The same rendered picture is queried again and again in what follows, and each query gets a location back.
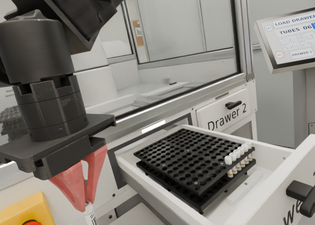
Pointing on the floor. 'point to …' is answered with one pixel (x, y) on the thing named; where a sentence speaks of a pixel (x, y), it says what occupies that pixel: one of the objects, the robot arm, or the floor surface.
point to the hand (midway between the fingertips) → (83, 200)
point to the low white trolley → (138, 217)
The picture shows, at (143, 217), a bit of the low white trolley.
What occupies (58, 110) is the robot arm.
